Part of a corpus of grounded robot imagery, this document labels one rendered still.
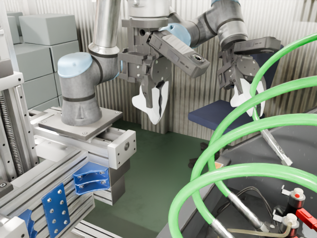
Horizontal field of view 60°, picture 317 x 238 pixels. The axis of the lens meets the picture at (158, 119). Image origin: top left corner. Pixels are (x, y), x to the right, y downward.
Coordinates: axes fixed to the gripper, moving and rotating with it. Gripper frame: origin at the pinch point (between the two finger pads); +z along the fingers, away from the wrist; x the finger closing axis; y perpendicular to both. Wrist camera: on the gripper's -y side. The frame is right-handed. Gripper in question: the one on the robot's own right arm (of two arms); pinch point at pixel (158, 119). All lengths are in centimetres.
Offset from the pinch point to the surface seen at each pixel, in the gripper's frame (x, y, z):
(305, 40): -15.3, -23.2, -16.1
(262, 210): -31, -20, 40
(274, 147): -15.8, -21.7, 8.1
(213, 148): 11.1, -16.6, -4.1
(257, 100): 3.1, -20.0, -9.5
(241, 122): -155, 21, 71
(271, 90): 3.0, -21.7, -11.4
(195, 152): -172, 66, 123
